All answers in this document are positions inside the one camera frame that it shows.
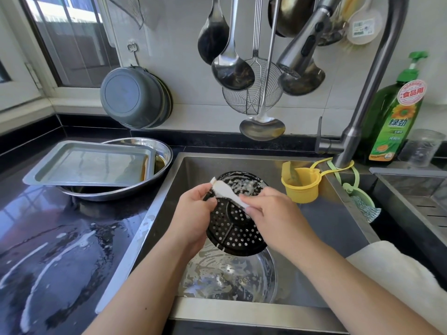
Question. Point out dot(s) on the person's left hand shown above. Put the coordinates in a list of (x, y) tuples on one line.
[(192, 219)]

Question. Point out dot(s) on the person's right hand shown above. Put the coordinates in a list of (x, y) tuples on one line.
[(276, 223)]

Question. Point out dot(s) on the black round steamer rack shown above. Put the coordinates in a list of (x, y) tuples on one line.
[(237, 230)]

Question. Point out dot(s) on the white cleaning brush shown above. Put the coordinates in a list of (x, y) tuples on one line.
[(225, 190)]

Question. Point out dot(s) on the round steel pan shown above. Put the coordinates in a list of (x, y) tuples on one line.
[(223, 275)]

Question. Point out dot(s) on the person's left forearm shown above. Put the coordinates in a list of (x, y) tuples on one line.
[(143, 300)]

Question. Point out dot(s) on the person's right forearm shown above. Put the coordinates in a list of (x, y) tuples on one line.
[(370, 293)]

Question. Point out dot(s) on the yellow hanging sink cup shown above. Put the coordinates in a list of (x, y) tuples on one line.
[(300, 183)]

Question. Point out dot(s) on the stainless steel sink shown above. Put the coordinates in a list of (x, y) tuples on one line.
[(335, 219)]

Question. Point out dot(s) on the round steel basin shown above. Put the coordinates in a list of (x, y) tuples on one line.
[(163, 153)]

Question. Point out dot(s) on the green hanging sponge holder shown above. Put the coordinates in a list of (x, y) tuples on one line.
[(363, 202)]

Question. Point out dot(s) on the rectangular steel tray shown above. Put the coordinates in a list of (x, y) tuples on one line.
[(87, 165)]

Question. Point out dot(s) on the dark green hanging basin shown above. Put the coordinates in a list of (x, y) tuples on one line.
[(168, 99)]

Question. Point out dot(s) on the grey hanging basin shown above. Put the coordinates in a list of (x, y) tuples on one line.
[(133, 97)]

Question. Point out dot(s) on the white dish rag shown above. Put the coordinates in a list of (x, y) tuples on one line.
[(405, 279)]

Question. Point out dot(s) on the steel soup ladle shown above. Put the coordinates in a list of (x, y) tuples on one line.
[(233, 71)]

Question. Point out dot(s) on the green dish soap bottle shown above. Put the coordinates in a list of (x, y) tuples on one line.
[(397, 122)]

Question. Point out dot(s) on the clear plastic cup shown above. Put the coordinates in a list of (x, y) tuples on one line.
[(421, 148)]

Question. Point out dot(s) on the hanging steel ladles and skimmer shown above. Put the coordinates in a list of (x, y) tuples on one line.
[(211, 38)]

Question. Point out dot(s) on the steel gooseneck faucet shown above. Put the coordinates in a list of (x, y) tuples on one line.
[(388, 66)]

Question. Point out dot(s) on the white dish brush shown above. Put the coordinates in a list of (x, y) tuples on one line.
[(364, 28)]

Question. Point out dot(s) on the white hanging cloth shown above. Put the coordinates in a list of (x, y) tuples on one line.
[(126, 7)]

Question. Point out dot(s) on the yellow dish brush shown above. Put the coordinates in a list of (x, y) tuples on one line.
[(349, 7)]

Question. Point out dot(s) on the steel wall hook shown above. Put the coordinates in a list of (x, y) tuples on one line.
[(133, 53)]

